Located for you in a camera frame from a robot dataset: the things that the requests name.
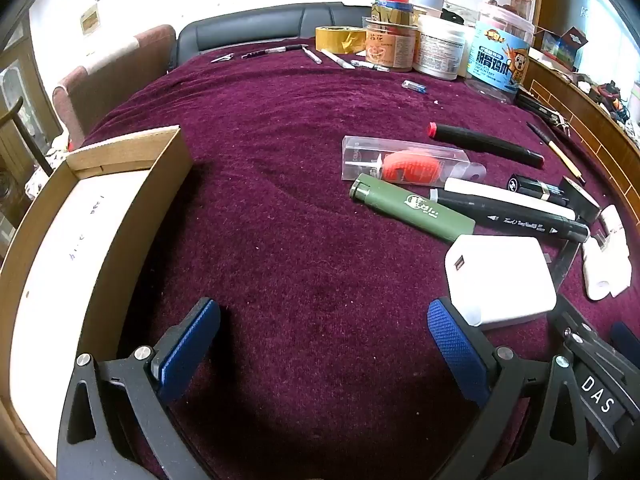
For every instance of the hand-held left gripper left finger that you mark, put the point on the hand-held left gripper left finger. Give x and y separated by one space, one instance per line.
192 345

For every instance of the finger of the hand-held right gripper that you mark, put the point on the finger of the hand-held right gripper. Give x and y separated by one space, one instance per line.
582 332
629 337

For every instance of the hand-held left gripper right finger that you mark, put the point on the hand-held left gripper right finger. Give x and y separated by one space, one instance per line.
457 350

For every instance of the white dropper bottle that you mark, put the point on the white dropper bottle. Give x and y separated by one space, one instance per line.
605 265

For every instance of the black marker white print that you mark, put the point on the black marker white print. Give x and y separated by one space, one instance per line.
525 222

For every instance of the green metal lighter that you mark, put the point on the green metal lighter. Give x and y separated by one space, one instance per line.
410 207

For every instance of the black lipstick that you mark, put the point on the black lipstick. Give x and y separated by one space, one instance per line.
537 187

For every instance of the shallow cardboard box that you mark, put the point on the shallow cardboard box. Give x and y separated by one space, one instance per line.
65 260

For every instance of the white tube pen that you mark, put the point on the white tube pen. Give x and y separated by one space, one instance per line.
510 195

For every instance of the orange item clear package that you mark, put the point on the orange item clear package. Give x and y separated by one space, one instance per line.
415 162

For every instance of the black marker red end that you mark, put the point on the black marker red end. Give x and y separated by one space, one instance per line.
490 142

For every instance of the maroon tablecloth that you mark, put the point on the maroon tablecloth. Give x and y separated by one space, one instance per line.
300 260

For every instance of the yellow black pen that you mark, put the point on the yellow black pen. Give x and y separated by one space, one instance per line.
557 152

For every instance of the brick-pattern wooden sideboard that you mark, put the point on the brick-pattern wooden sideboard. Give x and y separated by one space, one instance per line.
590 110

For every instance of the black silver hand tool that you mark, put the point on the black silver hand tool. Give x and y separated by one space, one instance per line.
542 110

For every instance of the patterned blanket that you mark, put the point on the patterned blanket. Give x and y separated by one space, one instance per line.
47 170

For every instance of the dark wooden chair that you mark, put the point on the dark wooden chair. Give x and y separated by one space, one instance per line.
30 145

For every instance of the small blue clear lighter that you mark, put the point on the small blue clear lighter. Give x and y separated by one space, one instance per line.
414 86

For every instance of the brown armchair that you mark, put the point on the brown armchair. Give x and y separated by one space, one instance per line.
110 85

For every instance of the colourful cardboard box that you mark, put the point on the colourful cardboard box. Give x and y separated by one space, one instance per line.
560 50

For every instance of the silver metal clip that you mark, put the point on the silver metal clip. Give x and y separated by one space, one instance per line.
222 57

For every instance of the clear jar blue cartoon label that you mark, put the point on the clear jar blue cartoon label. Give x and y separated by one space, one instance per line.
500 55

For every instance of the white plastic tub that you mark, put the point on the white plastic tub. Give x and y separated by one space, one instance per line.
442 50

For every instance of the dark pen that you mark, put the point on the dark pen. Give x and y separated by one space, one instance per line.
272 52

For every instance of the amber jar orange label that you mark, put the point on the amber jar orange label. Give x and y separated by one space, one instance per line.
387 47

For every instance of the silver pen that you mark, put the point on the silver pen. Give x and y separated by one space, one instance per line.
312 55

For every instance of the black leather sofa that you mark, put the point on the black leather sofa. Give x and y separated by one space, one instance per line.
240 27

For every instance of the wooden glass-panel doors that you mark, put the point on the wooden glass-panel doors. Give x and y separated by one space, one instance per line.
15 75

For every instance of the yellow tape roll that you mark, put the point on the yellow tape roll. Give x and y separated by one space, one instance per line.
340 40

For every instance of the red lid jar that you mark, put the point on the red lid jar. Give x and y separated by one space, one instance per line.
392 7

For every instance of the grey lid jar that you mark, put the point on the grey lid jar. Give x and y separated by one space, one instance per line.
427 0

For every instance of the small gold wall plaque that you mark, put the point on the small gold wall plaque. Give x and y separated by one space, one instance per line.
90 19

